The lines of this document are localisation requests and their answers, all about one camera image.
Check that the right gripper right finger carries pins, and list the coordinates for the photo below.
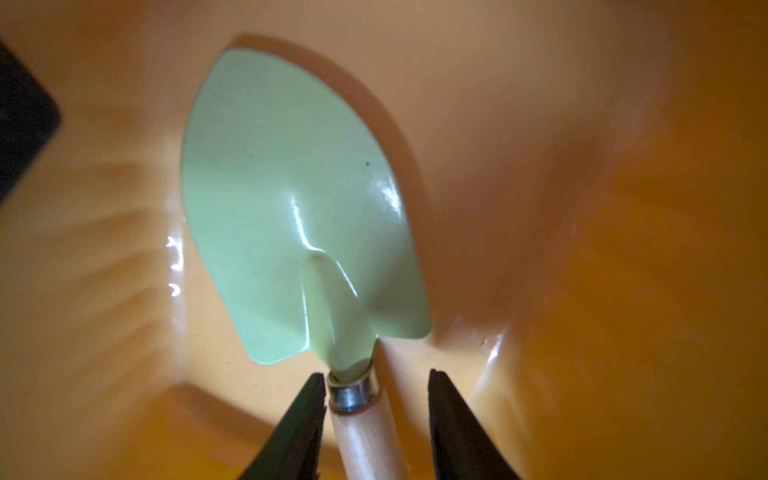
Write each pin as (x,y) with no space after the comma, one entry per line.
(461,448)

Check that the pale green trowel wooden handle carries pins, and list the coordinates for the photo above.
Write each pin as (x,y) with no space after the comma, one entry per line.
(297,216)

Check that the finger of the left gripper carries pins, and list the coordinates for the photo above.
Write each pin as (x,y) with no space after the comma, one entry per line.
(29,119)

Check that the yellow plastic storage box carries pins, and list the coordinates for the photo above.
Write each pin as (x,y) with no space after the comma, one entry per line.
(587,182)

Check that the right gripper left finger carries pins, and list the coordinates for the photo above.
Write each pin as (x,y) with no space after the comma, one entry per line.
(292,450)

